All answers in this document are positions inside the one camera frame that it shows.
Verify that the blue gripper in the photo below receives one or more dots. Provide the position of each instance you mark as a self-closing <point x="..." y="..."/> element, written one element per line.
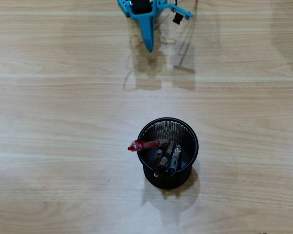
<point x="145" y="21"/>

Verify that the red and white pen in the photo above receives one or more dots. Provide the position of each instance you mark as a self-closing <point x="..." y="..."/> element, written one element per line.
<point x="149" y="144"/>

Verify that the clear pen with gray grip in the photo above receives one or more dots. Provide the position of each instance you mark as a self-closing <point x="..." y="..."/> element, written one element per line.
<point x="175" y="159"/>

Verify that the black gel pen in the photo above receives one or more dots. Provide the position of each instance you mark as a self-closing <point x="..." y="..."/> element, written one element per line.
<point x="158" y="162"/>

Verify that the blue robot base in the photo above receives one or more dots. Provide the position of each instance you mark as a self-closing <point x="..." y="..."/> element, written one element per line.
<point x="123" y="7"/>

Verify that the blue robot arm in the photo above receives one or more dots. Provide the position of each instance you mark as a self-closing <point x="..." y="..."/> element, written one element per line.
<point x="161" y="5"/>

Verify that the black mesh pen holder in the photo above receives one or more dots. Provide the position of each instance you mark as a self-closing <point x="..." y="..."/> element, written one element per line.
<point x="168" y="129"/>

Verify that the wrist camera on blue mount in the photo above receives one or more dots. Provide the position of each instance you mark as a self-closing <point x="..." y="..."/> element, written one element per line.
<point x="183" y="12"/>

